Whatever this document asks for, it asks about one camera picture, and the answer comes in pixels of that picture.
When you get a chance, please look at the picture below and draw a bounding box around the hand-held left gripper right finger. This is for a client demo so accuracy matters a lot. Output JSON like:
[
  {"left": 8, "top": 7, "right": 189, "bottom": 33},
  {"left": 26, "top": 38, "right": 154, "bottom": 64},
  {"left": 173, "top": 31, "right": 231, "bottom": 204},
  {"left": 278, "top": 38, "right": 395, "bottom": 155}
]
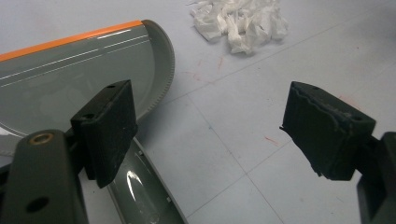
[{"left": 279, "top": 81, "right": 377, "bottom": 182}]

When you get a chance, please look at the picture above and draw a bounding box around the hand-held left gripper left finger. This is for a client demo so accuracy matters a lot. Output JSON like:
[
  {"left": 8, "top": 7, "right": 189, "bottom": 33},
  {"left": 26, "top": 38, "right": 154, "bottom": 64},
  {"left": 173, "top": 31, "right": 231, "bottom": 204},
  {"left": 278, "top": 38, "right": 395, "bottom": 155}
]
[{"left": 70, "top": 79, "right": 139, "bottom": 189}]

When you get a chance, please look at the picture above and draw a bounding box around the grey dustpan with orange edge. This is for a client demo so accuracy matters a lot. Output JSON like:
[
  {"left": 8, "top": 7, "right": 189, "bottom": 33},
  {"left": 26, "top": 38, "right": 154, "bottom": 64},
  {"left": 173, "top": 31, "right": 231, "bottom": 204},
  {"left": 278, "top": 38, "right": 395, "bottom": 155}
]
[{"left": 0, "top": 19, "right": 190, "bottom": 224}]

